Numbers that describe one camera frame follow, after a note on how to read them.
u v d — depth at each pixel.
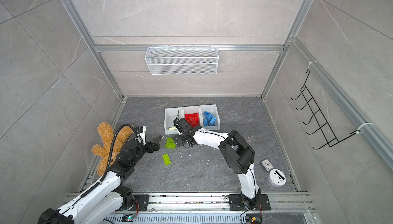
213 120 0.98
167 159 0.86
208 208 0.73
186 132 0.72
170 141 0.95
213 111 1.07
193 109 1.07
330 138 0.59
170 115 1.07
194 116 1.01
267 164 0.84
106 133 0.86
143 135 0.72
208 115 1.04
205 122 1.00
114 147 0.57
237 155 0.50
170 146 0.93
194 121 1.00
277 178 0.79
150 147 0.73
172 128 0.98
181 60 1.01
